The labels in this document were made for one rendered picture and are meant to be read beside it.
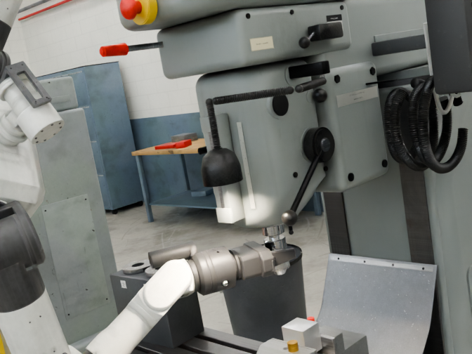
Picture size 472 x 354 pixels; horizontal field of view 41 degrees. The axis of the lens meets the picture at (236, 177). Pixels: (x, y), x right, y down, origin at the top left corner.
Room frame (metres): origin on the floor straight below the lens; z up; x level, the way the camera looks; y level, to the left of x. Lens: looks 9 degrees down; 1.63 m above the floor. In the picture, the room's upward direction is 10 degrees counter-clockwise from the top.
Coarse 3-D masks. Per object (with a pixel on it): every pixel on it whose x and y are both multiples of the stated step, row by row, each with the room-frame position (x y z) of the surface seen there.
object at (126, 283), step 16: (128, 272) 1.68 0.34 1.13; (144, 272) 1.68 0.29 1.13; (112, 288) 1.71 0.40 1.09; (128, 288) 1.66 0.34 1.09; (176, 304) 1.59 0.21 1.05; (192, 304) 1.64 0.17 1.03; (160, 320) 1.59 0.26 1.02; (176, 320) 1.59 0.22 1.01; (192, 320) 1.63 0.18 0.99; (160, 336) 1.60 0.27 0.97; (176, 336) 1.58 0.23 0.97; (192, 336) 1.62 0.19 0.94
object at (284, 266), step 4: (280, 244) 1.27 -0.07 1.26; (284, 244) 1.27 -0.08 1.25; (268, 248) 1.27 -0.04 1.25; (272, 248) 1.27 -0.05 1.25; (276, 248) 1.26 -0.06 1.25; (280, 248) 1.27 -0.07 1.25; (284, 248) 1.27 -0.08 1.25; (280, 264) 1.26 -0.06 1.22; (284, 264) 1.27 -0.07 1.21; (288, 264) 1.27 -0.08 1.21; (276, 268) 1.27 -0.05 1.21; (280, 268) 1.26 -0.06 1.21; (284, 268) 1.27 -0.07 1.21
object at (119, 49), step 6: (156, 42) 1.26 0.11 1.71; (162, 42) 1.27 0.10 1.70; (102, 48) 1.18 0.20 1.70; (108, 48) 1.18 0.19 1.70; (114, 48) 1.19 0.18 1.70; (120, 48) 1.19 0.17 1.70; (126, 48) 1.20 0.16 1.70; (132, 48) 1.22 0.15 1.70; (138, 48) 1.23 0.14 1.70; (144, 48) 1.24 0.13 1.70; (150, 48) 1.25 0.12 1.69; (102, 54) 1.18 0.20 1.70; (108, 54) 1.18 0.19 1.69; (114, 54) 1.19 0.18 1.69; (120, 54) 1.20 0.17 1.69; (126, 54) 1.21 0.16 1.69
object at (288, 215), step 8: (312, 128) 1.24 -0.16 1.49; (320, 128) 1.23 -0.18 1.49; (312, 136) 1.21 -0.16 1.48; (320, 136) 1.22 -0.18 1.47; (328, 136) 1.24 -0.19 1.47; (304, 144) 1.22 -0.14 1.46; (312, 144) 1.21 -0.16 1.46; (320, 144) 1.22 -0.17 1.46; (328, 144) 1.23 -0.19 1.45; (312, 152) 1.21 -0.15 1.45; (320, 152) 1.21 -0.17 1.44; (328, 152) 1.23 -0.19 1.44; (312, 160) 1.23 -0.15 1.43; (320, 160) 1.22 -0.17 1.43; (328, 160) 1.24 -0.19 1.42; (312, 168) 1.19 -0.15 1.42; (304, 184) 1.17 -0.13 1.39; (304, 192) 1.17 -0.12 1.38; (296, 200) 1.16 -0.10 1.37; (296, 208) 1.15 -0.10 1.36; (288, 216) 1.13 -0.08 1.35; (296, 216) 1.13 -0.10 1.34; (288, 224) 1.13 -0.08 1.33
